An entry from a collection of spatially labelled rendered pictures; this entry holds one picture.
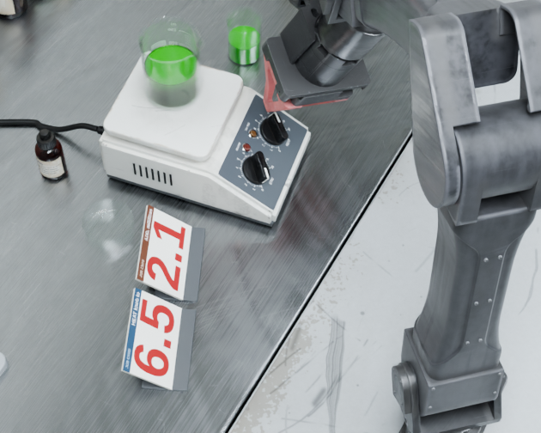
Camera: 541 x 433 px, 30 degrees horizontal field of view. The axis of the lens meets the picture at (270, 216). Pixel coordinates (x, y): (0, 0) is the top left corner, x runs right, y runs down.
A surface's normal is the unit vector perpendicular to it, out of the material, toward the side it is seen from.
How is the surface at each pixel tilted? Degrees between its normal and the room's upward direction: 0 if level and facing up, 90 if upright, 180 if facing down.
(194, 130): 0
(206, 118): 0
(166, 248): 40
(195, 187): 90
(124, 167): 90
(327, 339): 0
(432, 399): 80
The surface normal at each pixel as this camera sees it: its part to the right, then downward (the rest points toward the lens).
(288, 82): 0.39, -0.33
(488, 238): 0.24, 0.70
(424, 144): -0.97, 0.18
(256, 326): 0.02, -0.56
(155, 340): 0.66, -0.39
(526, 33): 0.16, 0.01
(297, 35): -0.87, 0.18
